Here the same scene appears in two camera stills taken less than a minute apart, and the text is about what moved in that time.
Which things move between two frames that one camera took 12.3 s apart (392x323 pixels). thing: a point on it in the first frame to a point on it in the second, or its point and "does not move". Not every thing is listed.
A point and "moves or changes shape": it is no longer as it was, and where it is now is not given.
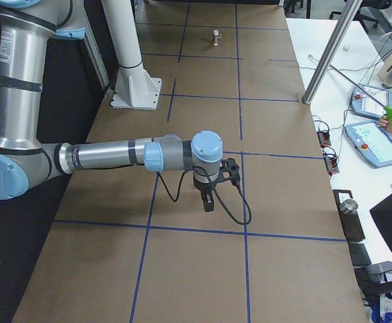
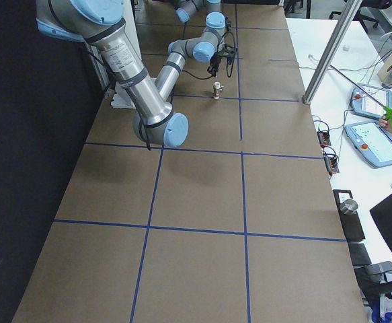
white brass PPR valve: [216, 33] moves or changes shape
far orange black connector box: [324, 138] does not move
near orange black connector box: [331, 162] does not move
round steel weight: [349, 206] does not move
